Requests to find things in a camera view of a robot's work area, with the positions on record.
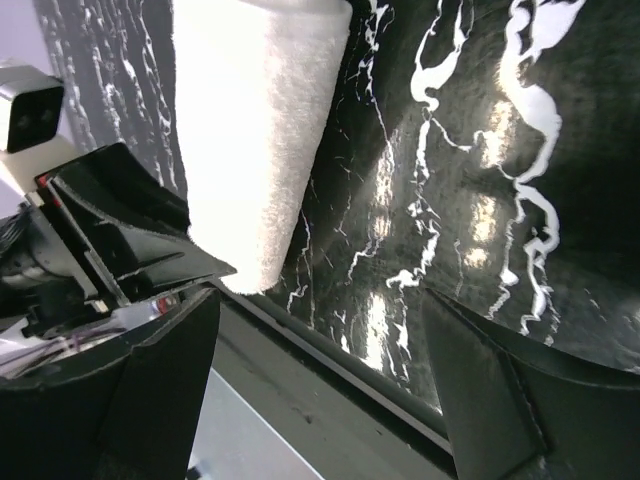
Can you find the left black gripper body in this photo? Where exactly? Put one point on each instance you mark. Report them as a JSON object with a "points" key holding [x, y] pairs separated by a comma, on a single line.
{"points": [[43, 282]]}

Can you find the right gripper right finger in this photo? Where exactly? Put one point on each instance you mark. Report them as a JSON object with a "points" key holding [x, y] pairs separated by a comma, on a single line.
{"points": [[516, 409]]}

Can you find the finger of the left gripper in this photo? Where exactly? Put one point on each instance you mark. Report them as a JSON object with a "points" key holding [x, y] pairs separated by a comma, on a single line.
{"points": [[129, 231]]}

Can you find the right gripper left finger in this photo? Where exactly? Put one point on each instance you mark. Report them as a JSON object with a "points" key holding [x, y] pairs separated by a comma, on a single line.
{"points": [[125, 409]]}

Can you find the white towel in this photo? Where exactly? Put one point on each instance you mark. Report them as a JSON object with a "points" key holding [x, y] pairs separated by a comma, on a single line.
{"points": [[255, 82]]}

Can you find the black marble pattern mat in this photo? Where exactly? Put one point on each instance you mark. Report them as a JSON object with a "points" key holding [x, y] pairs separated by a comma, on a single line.
{"points": [[487, 150]]}

